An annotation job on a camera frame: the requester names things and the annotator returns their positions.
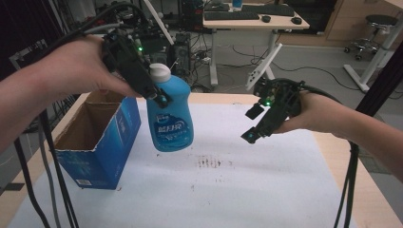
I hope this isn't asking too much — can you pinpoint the white table cover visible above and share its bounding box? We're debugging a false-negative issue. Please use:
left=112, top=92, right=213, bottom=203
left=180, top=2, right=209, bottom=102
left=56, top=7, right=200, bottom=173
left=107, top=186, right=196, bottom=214
left=6, top=101, right=359, bottom=228

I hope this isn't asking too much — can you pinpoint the white metal stand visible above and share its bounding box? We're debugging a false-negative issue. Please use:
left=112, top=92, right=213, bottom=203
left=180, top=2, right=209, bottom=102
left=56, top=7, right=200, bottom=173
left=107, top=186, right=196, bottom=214
left=343, top=18, right=403, bottom=93

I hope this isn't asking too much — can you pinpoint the white-legged wooden desk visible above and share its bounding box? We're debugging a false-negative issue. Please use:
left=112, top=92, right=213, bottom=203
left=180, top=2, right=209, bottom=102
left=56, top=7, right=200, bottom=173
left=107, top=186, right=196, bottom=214
left=201, top=1, right=311, bottom=93

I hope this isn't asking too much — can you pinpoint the person's left hand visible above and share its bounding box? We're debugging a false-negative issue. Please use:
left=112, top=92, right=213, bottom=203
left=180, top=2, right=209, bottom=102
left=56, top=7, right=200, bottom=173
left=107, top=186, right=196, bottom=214
left=39, top=33, right=143, bottom=100

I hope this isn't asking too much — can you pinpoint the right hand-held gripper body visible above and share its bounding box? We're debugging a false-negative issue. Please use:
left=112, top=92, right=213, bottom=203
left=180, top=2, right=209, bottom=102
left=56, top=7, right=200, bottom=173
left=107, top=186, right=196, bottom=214
left=245, top=42, right=306, bottom=138

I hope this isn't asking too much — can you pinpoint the blue detergent bottle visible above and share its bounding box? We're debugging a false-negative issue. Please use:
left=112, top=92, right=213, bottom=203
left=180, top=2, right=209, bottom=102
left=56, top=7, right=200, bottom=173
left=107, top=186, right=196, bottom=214
left=145, top=62, right=195, bottom=153

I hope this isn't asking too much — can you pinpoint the black curtain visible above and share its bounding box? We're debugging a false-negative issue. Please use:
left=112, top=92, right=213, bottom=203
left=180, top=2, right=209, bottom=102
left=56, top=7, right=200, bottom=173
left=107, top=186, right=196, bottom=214
left=354, top=40, right=403, bottom=119

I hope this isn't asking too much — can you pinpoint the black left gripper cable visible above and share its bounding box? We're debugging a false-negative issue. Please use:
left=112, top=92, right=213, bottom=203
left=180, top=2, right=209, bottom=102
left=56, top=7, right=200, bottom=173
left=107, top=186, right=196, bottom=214
left=12, top=1, right=150, bottom=228

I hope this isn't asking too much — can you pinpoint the black equipment rack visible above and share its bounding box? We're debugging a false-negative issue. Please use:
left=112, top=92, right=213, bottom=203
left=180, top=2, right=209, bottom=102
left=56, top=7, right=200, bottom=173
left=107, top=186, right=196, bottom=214
left=8, top=39, right=48, bottom=74

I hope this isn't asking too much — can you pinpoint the wooden cabinet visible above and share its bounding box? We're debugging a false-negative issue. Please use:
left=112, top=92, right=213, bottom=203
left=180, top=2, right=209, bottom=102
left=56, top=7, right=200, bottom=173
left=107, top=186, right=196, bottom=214
left=325, top=0, right=403, bottom=43

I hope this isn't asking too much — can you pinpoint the dark curtain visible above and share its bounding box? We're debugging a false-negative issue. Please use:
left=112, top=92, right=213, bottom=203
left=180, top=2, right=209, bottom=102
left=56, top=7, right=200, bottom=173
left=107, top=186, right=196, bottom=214
left=0, top=0, right=66, bottom=82

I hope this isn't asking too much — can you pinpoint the blue cardboard box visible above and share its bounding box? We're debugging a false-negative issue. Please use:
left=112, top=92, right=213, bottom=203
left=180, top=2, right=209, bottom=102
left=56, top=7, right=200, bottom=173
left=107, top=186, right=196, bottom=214
left=53, top=89, right=143, bottom=191

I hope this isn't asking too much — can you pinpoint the person's right hand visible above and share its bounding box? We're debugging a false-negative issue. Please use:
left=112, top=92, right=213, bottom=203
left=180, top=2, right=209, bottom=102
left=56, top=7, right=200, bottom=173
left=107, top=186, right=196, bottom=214
left=271, top=90, right=347, bottom=136

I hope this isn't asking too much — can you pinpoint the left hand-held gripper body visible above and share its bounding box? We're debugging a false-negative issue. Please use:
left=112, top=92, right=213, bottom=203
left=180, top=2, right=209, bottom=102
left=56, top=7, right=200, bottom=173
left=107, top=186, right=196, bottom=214
left=101, top=0, right=176, bottom=100

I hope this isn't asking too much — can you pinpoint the black computer tower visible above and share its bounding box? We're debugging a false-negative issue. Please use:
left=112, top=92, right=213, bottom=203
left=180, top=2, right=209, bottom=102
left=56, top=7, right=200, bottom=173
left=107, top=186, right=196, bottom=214
left=175, top=32, right=192, bottom=78
left=138, top=33, right=169, bottom=66

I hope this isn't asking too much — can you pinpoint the black rolling stool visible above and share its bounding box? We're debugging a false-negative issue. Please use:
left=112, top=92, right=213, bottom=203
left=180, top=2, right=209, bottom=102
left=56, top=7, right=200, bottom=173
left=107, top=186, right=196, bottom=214
left=343, top=14, right=400, bottom=62

